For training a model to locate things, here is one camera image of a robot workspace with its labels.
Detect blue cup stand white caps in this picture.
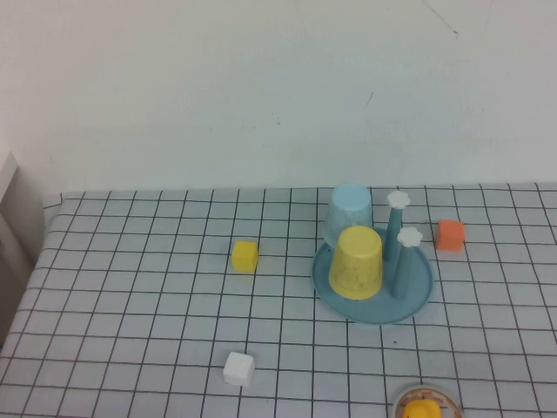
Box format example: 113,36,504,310
312,190,436,327

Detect white cabinet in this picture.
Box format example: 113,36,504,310
0,150,47,345

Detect white cube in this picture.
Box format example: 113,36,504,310
223,351,256,388

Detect light blue plastic cup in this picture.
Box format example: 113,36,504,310
322,183,373,247

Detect yellow cube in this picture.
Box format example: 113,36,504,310
232,240,259,274

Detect orange cube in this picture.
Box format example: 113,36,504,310
435,219,466,252

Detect yellow rubber duck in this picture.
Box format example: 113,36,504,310
402,400,443,418

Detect round white printed plate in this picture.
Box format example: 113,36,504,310
393,382,465,418

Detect yellow plastic cup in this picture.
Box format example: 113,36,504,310
328,225,384,301

